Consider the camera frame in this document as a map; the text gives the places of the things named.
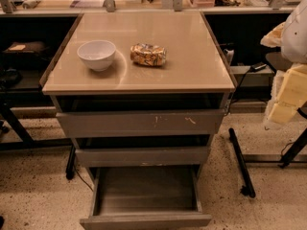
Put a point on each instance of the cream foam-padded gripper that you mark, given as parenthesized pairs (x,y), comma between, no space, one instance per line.
(295,39)

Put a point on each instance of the grey bottom drawer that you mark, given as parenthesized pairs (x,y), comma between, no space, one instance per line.
(145,198)

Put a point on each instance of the grey drawer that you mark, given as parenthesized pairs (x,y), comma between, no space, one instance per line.
(142,156)
(145,198)
(140,123)

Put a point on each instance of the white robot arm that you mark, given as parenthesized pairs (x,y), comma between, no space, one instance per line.
(291,37)

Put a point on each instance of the grey top drawer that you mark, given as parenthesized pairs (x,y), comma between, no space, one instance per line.
(140,123)

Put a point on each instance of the grey drawer cabinet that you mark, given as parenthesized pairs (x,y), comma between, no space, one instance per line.
(140,89)

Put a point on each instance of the grey middle drawer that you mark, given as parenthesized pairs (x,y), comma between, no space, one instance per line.
(142,156)

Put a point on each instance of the black round side table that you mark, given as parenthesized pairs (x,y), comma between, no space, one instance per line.
(277,62)

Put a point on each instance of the black power adapter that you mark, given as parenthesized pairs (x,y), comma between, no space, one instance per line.
(258,67)

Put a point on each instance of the black floor bar right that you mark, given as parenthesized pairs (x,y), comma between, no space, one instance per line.
(247,189)

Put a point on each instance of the black floor bar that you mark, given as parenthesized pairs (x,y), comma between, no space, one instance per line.
(247,189)
(70,164)

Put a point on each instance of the crumpled gold snack bag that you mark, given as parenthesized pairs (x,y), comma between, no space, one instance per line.
(147,54)

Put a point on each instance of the white ceramic bowl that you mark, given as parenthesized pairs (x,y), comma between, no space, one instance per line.
(97,55)

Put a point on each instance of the black floor bar left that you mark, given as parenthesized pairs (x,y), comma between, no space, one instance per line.
(70,164)

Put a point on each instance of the black table leg left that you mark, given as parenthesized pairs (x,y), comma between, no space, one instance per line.
(12,120)

